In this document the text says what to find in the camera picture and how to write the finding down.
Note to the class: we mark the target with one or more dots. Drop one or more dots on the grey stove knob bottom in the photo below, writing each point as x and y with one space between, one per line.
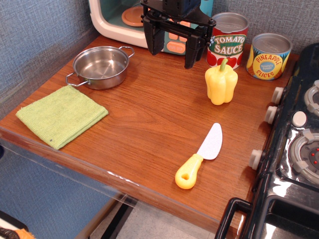
255 159

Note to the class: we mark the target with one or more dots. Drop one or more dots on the yellow toy bell pepper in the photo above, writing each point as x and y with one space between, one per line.
221 82

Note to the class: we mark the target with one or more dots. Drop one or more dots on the small steel pot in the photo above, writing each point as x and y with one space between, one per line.
100 68

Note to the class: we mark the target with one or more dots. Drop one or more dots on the grey stove knob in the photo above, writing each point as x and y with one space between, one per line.
277 95
270 114
255 159

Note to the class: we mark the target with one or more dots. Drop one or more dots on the pineapple slices can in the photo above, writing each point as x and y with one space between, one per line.
268 56

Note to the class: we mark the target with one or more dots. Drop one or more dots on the white toy microwave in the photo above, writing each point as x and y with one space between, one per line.
106 16

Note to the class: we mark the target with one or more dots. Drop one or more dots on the grey stove knob top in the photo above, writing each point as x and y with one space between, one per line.
277 95

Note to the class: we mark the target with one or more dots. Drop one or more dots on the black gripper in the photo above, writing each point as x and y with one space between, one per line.
181 17

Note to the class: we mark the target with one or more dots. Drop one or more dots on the green folded cloth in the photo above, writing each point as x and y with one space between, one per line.
60 117

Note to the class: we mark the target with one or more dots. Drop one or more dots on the black toy stove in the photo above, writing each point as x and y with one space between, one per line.
285 202

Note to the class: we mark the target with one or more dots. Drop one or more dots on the tomato sauce can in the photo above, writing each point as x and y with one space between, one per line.
229 37

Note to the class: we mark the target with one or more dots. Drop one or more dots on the orange microwave plate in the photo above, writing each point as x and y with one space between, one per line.
132 16

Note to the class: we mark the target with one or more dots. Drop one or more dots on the black oven door handle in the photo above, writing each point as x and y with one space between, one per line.
234 204

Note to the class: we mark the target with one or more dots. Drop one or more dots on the yellow handled toy knife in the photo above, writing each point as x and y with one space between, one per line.
186 175

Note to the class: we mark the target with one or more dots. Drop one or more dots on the grey stove knob middle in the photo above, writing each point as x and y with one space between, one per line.
270 114

